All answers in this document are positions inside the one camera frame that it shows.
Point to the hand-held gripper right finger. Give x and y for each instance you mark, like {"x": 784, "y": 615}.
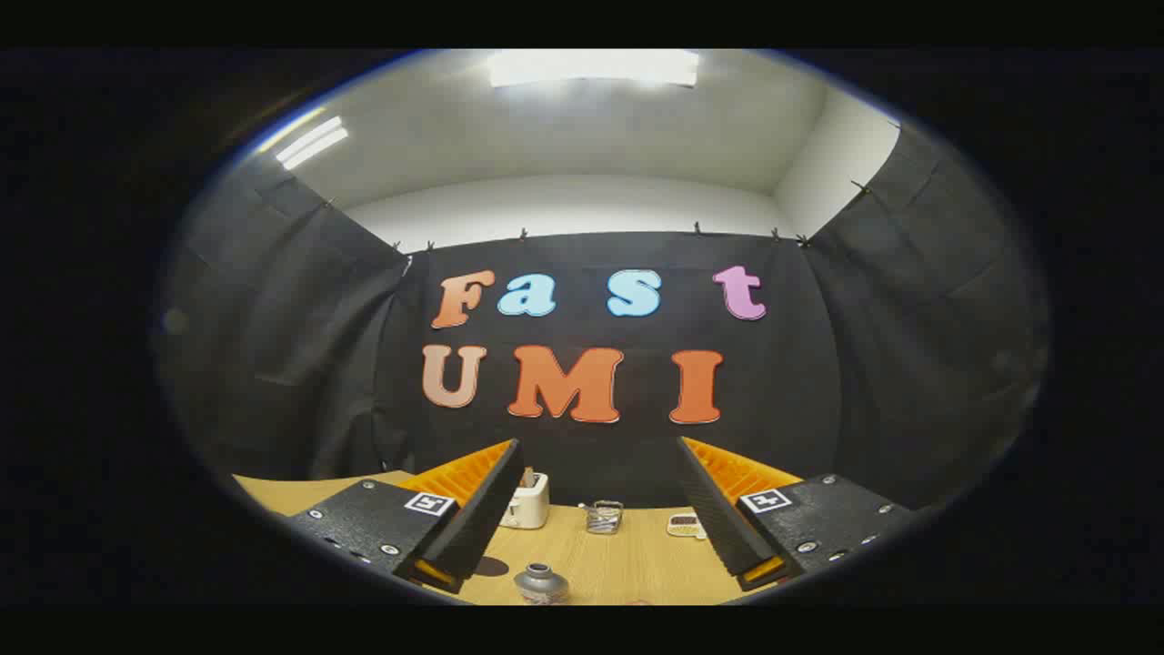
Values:
{"x": 714, "y": 509}

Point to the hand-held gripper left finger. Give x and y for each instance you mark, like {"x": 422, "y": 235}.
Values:
{"x": 482, "y": 509}

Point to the dark brown round coaster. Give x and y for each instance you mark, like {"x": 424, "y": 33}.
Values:
{"x": 496, "y": 566}

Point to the silver juice bottle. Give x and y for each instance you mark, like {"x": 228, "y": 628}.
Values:
{"x": 540, "y": 582}

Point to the white divided dish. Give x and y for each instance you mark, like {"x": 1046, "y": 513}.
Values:
{"x": 684, "y": 525}

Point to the white toaster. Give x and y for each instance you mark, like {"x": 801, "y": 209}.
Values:
{"x": 527, "y": 505}

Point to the wooden table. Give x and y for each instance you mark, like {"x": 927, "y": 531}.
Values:
{"x": 618, "y": 564}

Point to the small ceiling light panel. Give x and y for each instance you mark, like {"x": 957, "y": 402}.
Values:
{"x": 311, "y": 143}

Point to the large ceiling light panel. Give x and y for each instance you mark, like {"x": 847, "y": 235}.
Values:
{"x": 591, "y": 67}

